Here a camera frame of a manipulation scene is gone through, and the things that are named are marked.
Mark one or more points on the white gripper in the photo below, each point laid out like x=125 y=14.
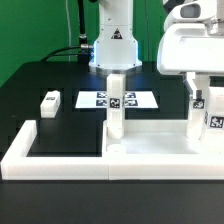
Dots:
x=193 y=40

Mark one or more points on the white desk top tray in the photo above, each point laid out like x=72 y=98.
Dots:
x=157 y=142

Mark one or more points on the fiducial marker plate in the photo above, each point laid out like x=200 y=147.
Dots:
x=133 y=99

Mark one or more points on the white U-shaped fence frame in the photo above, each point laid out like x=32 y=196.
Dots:
x=18 y=165

